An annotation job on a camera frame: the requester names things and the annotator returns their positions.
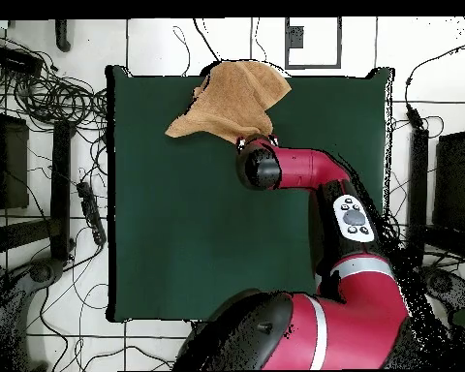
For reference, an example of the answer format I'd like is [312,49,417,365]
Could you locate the tan terry towel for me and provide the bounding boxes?
[164,59,293,145]

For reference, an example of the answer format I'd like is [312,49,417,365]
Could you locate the dark flat panel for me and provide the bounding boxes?
[432,129,465,233]
[0,111,30,210]

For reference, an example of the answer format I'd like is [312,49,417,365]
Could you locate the dark green table cloth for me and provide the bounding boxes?
[105,64,395,326]

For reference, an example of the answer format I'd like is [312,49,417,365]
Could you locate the black upright stand bar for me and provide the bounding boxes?
[404,127,430,268]
[49,119,77,263]

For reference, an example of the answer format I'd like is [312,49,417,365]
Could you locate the black power strip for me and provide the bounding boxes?
[76,180,109,247]

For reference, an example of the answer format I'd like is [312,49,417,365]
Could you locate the short black tube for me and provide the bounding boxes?
[53,18,73,53]

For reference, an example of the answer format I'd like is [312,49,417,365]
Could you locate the grey caster wheel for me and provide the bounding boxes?
[28,258,65,286]
[419,266,465,307]

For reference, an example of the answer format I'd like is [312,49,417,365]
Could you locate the black adapter box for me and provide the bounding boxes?
[0,45,45,78]

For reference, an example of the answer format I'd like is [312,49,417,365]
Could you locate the thin wavy black cable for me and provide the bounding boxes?
[249,16,267,63]

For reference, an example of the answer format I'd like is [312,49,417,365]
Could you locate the thick straight black cable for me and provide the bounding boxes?
[193,17,222,63]

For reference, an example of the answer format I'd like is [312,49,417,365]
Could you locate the grey rectangular frame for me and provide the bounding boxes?
[284,16,343,71]

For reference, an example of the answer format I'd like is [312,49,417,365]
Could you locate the thin looped black cable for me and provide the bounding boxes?
[172,25,191,78]

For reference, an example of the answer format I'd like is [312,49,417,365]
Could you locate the black cable with connector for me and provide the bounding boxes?
[404,38,465,131]

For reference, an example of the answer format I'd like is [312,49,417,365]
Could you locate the tangled black cables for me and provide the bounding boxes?
[0,32,109,133]

